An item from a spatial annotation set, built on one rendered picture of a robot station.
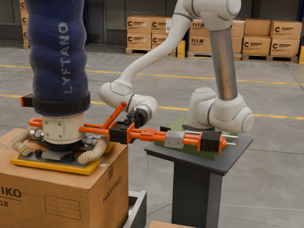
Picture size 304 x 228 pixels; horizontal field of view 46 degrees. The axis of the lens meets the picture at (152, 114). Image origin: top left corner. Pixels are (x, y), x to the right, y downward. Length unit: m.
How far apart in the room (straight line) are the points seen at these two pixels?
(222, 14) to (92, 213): 0.98
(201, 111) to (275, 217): 1.26
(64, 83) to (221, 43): 0.77
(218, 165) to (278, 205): 1.26
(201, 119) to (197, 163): 0.25
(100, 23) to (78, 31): 8.85
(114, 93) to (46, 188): 0.55
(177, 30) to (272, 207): 1.79
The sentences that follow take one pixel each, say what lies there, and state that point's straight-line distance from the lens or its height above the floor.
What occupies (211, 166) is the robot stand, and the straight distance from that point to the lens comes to 1.91.
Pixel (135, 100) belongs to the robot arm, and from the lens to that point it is 1.68.
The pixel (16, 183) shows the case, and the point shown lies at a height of 0.91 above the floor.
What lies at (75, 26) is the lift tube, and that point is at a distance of 1.35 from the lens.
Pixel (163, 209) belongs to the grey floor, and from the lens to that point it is 2.87.
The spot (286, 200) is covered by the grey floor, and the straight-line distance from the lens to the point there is 3.19.
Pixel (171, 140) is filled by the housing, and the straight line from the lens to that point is 1.35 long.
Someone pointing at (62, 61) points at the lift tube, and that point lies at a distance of 1.34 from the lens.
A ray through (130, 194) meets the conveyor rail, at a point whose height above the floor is 0.59.
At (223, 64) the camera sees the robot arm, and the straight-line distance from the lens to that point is 1.77.
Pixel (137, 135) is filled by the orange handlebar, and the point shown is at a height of 1.09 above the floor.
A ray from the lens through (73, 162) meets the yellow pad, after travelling 1.44.
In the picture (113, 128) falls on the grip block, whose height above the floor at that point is 1.11.
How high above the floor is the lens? 1.65
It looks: 20 degrees down
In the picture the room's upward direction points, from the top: 1 degrees clockwise
